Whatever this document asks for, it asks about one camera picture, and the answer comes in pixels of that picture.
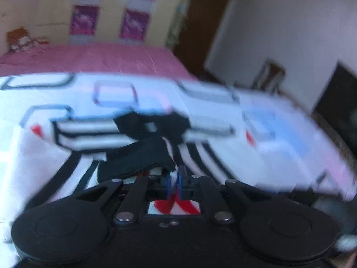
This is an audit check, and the cream yellow wardrobe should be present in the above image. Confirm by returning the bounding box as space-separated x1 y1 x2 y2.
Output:
42 0 196 48

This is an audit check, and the dark screen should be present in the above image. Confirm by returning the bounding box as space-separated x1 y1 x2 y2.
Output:
313 61 357 143

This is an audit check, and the black red white striped sweater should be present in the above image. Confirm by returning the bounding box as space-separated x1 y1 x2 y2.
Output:
12 111 258 260

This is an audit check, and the wooden chair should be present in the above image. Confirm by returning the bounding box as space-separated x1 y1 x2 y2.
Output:
250 59 287 93

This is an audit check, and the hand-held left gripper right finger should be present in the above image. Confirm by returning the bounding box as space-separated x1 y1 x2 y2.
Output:
178 166 279 225

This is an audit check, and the pink bed sheet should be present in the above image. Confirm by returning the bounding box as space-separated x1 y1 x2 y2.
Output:
0 43 199 81

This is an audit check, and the orange white patterned pillow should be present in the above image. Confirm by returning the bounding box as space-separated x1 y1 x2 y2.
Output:
6 27 50 52

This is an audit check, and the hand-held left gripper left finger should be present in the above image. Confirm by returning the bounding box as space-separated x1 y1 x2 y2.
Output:
74 172 172 227

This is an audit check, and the white blue square-print bed sheet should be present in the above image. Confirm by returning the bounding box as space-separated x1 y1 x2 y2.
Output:
0 71 357 268

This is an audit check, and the dark brown wooden door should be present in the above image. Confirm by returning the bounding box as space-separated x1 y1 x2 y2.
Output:
172 0 234 76

